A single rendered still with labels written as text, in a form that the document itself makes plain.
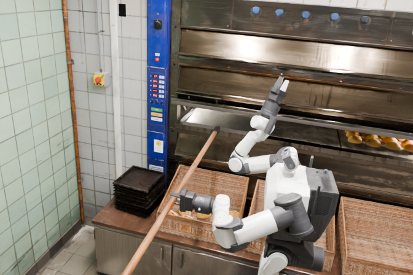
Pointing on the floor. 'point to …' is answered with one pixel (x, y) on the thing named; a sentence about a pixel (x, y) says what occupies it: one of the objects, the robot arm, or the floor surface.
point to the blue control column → (158, 3)
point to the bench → (171, 250)
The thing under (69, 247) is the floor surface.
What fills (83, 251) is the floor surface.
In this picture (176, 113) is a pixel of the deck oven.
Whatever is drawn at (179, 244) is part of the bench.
